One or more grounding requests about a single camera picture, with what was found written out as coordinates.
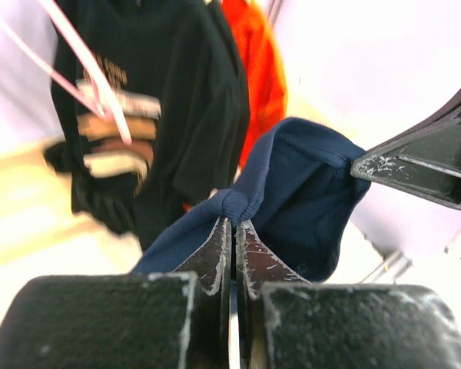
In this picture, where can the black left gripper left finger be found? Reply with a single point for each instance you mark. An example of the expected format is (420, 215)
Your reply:
(160, 320)

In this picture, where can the orange t shirt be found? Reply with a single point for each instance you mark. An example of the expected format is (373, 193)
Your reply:
(261, 84)

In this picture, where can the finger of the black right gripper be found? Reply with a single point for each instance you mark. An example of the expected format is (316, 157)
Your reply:
(424, 160)

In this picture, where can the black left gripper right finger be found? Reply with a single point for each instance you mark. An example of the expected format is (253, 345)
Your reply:
(286, 321)

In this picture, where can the navy blue t shirt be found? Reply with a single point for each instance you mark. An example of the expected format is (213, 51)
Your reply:
(297, 190)

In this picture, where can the black printed t shirt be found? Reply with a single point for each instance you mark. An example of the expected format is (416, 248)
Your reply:
(175, 69)

